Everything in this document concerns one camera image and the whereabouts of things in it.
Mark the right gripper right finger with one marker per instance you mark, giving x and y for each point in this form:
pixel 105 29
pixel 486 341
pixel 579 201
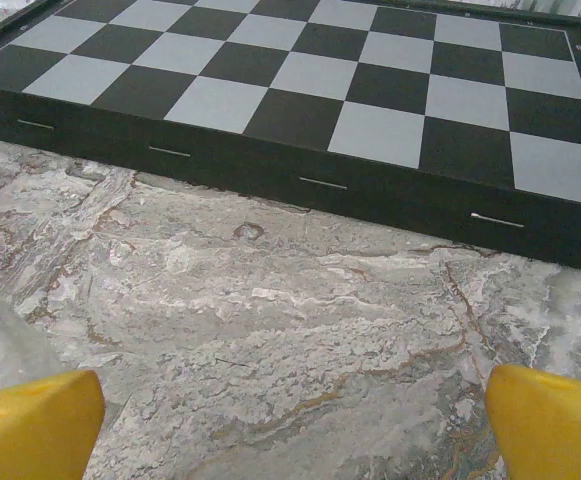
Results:
pixel 555 435

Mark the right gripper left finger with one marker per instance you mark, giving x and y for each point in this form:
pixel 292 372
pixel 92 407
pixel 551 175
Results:
pixel 30 430

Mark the clear plastic bottle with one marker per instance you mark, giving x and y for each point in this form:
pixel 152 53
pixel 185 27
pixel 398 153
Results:
pixel 0 340

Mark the black and grey chessboard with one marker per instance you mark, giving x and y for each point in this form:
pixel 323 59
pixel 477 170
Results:
pixel 290 75

